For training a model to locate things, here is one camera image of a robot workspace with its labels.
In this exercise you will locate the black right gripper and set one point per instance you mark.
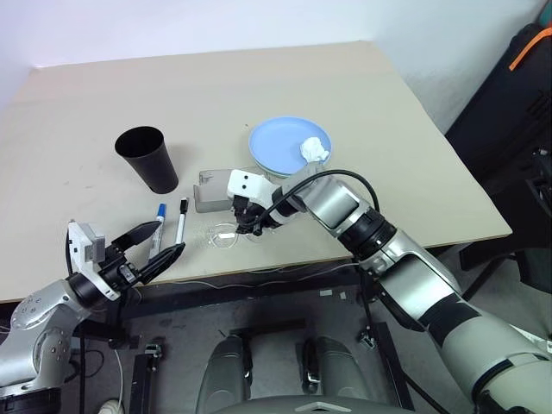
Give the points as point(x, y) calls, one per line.
point(250, 212)

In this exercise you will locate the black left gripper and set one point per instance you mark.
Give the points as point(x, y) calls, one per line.
point(118, 266)

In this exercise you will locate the clear frame glasses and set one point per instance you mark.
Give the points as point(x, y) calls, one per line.
point(224, 236)

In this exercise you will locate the blue capped whiteboard marker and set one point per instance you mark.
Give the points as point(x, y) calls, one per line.
point(162, 211)

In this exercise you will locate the grey glasses case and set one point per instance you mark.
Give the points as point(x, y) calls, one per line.
point(211, 194)

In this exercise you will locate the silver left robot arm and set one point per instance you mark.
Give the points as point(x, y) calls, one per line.
point(39, 310)

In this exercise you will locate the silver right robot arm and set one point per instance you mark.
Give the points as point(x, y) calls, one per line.
point(336, 202)

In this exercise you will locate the black plastic cup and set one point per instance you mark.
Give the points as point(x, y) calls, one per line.
point(151, 168)

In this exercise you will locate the large black equipment case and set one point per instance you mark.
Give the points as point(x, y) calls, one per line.
point(496, 129)

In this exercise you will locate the black capped whiteboard marker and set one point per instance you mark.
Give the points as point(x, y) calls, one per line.
point(181, 222)

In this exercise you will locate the light blue plate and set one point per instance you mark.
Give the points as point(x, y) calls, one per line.
point(276, 142)

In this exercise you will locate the flat black floor bar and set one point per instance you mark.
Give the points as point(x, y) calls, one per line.
point(267, 328)

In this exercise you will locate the crumpled white tissue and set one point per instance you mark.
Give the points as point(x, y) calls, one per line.
point(312, 148)

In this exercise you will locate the black floor stand bar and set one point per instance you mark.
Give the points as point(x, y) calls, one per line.
point(388, 358)
point(140, 375)

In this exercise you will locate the grey rounded foot shell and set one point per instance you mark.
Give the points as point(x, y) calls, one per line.
point(340, 371)
point(224, 375)

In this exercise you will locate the white power plug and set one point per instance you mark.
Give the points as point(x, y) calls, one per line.
point(110, 406)

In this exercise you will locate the grey robot torso front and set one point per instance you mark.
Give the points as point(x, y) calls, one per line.
point(315, 406)

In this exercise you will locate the teal object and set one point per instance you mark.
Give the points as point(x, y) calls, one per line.
point(546, 12)

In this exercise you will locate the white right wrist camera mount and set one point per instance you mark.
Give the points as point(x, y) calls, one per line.
point(246, 183)

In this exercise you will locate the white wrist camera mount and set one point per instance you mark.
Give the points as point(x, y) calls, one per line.
point(79, 248)
point(246, 183)

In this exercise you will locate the black table frame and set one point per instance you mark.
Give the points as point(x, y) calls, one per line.
point(259, 286)

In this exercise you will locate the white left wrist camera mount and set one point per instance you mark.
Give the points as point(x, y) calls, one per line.
point(79, 248)

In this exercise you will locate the black metal frame equipment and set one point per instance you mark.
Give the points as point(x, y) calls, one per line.
point(539, 183)

